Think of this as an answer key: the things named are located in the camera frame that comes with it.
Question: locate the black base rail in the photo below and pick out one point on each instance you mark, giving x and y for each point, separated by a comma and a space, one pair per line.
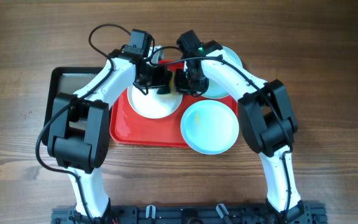
305, 212

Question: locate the green yellow sponge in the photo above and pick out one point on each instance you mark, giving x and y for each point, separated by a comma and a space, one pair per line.
165, 89

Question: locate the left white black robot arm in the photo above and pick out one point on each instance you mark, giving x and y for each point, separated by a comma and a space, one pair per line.
76, 129

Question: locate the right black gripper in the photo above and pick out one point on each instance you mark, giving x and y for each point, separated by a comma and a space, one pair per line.
181, 87

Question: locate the black rectangular metal tray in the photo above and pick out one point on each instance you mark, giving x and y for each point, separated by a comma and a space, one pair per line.
67, 80

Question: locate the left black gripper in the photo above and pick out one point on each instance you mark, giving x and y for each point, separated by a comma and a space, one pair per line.
162, 81

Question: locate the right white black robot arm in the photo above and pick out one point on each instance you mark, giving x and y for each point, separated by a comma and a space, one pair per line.
265, 115

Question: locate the light blue plate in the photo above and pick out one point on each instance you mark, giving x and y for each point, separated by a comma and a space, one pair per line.
209, 127
215, 91

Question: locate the white round plate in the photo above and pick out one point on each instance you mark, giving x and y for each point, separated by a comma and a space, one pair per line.
152, 105

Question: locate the red plastic tray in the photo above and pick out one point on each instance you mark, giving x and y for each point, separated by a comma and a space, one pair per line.
129, 127

